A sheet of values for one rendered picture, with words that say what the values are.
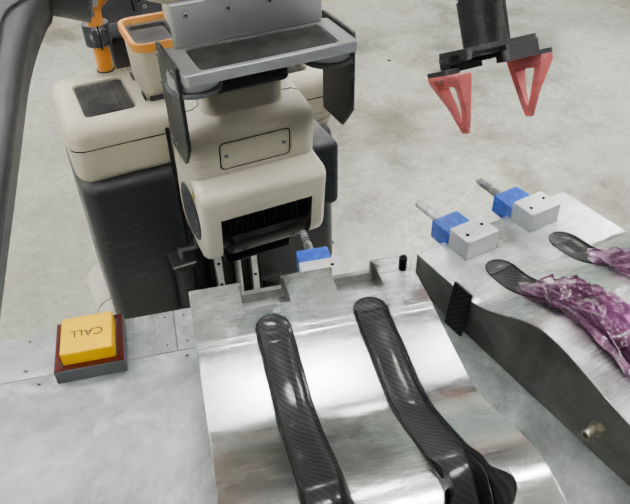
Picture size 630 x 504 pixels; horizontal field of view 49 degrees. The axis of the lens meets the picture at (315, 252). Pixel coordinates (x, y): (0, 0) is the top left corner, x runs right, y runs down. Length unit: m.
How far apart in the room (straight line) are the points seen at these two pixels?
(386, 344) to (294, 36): 0.48
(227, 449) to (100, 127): 0.82
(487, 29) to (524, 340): 0.36
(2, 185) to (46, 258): 2.00
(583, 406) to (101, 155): 0.95
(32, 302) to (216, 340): 1.55
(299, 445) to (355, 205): 1.84
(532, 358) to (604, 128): 2.35
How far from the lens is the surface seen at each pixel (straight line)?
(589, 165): 2.81
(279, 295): 0.81
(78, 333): 0.86
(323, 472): 0.60
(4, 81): 0.41
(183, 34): 0.98
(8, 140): 0.40
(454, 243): 0.89
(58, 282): 2.29
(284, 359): 0.72
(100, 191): 1.39
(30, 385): 0.87
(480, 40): 0.87
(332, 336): 0.73
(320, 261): 0.87
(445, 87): 0.87
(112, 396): 0.83
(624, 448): 0.75
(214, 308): 0.77
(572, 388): 0.76
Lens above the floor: 1.42
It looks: 39 degrees down
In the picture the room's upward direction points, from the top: 2 degrees counter-clockwise
